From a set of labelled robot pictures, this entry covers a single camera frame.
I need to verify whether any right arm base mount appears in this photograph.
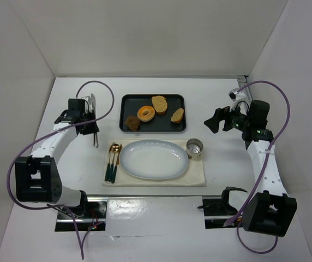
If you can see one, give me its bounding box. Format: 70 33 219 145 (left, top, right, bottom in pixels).
197 195 237 229

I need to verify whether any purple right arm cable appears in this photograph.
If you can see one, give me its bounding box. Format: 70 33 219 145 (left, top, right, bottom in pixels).
223 80 291 254

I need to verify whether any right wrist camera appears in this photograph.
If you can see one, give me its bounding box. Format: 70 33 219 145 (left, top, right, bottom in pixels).
229 88 247 111

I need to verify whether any black baking tray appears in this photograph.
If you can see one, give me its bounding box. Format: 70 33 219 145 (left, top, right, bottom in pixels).
119 94 187 133

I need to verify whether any large bread slice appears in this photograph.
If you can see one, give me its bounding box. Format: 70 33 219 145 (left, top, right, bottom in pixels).
151 96 168 115

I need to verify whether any light blue oval plate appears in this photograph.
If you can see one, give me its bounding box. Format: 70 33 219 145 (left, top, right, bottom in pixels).
119 140 189 180

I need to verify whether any stainless steel cup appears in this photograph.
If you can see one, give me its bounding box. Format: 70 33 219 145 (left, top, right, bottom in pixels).
186 138 203 160

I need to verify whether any gold knife green handle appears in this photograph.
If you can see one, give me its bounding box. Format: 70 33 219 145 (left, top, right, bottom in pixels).
112 144 123 178

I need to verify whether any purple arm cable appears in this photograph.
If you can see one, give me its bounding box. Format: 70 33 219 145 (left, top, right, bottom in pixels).
6 81 115 260
223 80 291 254

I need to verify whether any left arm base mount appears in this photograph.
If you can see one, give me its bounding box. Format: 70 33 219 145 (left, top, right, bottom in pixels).
55 197 107 232

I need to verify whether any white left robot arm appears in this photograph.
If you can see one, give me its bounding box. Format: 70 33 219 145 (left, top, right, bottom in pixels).
15 95 99 218

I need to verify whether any orange bagel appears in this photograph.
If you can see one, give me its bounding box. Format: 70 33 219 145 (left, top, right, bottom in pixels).
137 106 155 122

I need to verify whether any gold fork green handle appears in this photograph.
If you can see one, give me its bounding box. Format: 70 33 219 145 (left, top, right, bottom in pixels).
104 142 115 181

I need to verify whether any small bread slice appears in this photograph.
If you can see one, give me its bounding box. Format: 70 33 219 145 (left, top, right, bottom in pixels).
171 108 184 123

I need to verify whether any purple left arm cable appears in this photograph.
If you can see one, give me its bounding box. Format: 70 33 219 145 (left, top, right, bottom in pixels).
6 81 115 260

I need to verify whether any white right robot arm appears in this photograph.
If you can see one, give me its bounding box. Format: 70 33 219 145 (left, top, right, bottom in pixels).
204 100 297 237

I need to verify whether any brown chocolate croissant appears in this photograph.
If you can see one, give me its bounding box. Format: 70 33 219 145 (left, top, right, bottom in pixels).
125 116 141 132

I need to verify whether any gold spoon green handle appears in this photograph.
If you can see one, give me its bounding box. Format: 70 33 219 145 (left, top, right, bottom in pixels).
108 144 120 182

